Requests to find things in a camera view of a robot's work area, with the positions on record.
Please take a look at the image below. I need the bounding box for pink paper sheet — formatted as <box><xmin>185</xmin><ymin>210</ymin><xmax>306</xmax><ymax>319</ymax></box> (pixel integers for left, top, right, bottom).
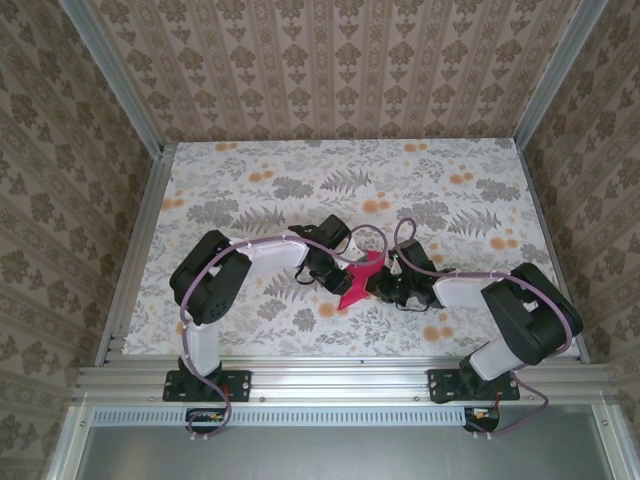
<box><xmin>335</xmin><ymin>249</ymin><xmax>387</xmax><ymax>312</ymax></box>

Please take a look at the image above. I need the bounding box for floral table cover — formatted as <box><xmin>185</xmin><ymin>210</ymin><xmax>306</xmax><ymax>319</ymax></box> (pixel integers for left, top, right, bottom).
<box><xmin>122</xmin><ymin>139</ymin><xmax>576</xmax><ymax>359</ymax></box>

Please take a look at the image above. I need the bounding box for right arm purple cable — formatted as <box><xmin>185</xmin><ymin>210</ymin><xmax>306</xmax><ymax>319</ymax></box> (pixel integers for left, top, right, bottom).
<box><xmin>393</xmin><ymin>217</ymin><xmax>585</xmax><ymax>441</ymax></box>

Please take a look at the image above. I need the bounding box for long aluminium base rail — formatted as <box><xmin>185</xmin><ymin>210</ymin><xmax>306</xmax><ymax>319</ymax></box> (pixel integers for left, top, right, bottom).
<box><xmin>74</xmin><ymin>355</ymin><xmax>621</xmax><ymax>401</ymax></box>

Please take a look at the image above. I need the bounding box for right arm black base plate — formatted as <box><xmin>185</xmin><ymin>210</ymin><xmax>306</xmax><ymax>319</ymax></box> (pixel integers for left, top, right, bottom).
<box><xmin>428</xmin><ymin>368</ymin><xmax>521</xmax><ymax>404</ymax></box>

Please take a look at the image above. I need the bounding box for slotted grey cable duct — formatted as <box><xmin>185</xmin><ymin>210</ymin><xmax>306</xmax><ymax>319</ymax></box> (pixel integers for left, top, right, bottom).
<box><xmin>92</xmin><ymin>405</ymin><xmax>474</xmax><ymax>426</ymax></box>

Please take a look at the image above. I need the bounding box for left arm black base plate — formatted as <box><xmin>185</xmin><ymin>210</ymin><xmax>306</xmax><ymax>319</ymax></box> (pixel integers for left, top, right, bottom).
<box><xmin>162</xmin><ymin>368</ymin><xmax>253</xmax><ymax>403</ymax></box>

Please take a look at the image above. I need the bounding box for small circuit board with wires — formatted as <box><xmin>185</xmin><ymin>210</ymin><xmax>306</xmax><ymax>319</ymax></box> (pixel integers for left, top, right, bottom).
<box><xmin>463</xmin><ymin>405</ymin><xmax>502</xmax><ymax>432</ymax></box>
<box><xmin>185</xmin><ymin>407</ymin><xmax>225</xmax><ymax>435</ymax></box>

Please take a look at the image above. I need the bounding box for aluminium side rail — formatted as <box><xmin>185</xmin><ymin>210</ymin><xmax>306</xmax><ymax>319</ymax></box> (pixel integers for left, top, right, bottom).
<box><xmin>94</xmin><ymin>144</ymin><xmax>176</xmax><ymax>366</ymax></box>
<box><xmin>514</xmin><ymin>139</ymin><xmax>591</xmax><ymax>364</ymax></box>

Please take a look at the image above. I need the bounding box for aluminium frame post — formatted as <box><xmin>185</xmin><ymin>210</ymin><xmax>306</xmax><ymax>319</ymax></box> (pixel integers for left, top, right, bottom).
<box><xmin>512</xmin><ymin>0</ymin><xmax>599</xmax><ymax>146</ymax></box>
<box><xmin>59</xmin><ymin>0</ymin><xmax>169</xmax><ymax>156</ymax></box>

